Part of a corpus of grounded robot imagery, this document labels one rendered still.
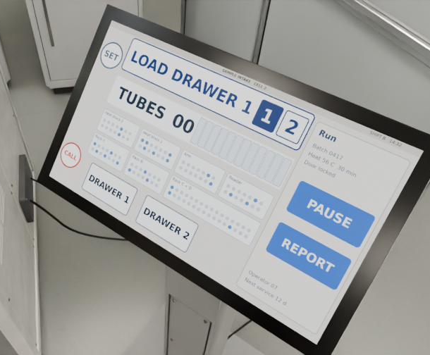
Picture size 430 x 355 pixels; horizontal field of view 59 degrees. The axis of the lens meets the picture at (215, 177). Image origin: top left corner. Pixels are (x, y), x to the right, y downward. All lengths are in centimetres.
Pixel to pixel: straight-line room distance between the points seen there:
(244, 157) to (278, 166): 5
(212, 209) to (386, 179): 22
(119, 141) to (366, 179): 35
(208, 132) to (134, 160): 12
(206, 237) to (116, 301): 112
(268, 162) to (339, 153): 9
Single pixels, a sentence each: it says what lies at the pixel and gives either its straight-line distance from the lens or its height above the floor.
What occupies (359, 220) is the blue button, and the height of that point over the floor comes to 110.
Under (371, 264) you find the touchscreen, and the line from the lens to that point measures 51.
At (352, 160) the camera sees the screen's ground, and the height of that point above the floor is 115.
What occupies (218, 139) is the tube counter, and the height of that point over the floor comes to 111.
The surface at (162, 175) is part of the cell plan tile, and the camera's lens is 56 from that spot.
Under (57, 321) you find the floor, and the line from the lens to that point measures 163.
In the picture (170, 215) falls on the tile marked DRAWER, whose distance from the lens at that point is 56.
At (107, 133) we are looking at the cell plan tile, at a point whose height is 106.
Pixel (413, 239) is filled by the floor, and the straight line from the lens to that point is 214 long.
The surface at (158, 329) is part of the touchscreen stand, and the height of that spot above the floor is 3.
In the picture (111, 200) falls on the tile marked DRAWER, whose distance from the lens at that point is 61.
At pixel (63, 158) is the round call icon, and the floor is 101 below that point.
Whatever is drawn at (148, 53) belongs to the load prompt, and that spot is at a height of 117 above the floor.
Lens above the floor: 145
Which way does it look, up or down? 45 degrees down
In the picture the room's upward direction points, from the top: 8 degrees clockwise
